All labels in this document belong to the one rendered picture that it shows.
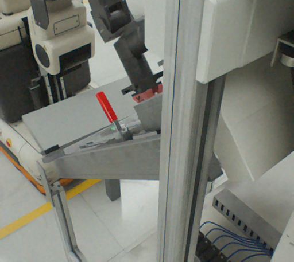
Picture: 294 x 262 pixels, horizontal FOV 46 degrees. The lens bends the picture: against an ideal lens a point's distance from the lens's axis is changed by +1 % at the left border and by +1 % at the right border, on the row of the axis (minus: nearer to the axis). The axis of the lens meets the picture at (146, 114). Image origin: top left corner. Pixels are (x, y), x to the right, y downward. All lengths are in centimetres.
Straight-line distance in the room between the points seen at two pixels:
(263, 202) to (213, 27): 89
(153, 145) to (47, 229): 136
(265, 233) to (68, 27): 104
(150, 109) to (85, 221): 131
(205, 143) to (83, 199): 153
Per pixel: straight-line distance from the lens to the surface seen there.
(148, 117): 52
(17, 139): 182
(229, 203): 101
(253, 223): 99
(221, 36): 26
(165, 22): 28
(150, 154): 48
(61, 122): 135
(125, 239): 170
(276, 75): 43
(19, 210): 189
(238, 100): 38
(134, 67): 80
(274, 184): 115
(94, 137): 108
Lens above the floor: 147
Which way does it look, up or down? 40 degrees down
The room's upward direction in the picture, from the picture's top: straight up
